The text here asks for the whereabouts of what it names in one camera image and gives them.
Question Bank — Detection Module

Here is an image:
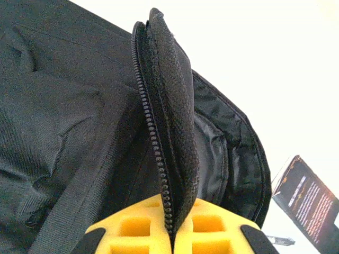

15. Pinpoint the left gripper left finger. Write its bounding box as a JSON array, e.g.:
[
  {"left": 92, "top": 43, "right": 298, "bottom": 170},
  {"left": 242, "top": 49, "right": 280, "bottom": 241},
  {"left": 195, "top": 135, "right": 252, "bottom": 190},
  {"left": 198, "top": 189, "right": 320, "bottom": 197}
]
[{"left": 76, "top": 194, "right": 173, "bottom": 254}]

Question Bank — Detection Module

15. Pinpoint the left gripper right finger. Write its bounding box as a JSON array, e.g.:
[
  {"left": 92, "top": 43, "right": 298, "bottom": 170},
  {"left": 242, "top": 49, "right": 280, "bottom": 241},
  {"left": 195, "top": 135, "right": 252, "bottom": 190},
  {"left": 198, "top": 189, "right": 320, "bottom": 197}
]
[{"left": 173, "top": 197, "right": 281, "bottom": 254}]

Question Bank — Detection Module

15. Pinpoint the dark book brown text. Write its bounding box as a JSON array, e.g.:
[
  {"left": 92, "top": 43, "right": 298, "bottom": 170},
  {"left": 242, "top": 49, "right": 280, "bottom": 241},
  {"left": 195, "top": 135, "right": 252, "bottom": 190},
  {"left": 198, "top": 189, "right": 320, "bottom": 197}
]
[{"left": 271, "top": 155, "right": 339, "bottom": 254}]

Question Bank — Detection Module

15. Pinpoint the black student backpack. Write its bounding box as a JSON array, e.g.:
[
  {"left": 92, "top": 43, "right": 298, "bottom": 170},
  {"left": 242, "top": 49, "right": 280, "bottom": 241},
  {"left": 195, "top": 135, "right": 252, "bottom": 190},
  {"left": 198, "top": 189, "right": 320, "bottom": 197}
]
[{"left": 0, "top": 0, "right": 272, "bottom": 254}]

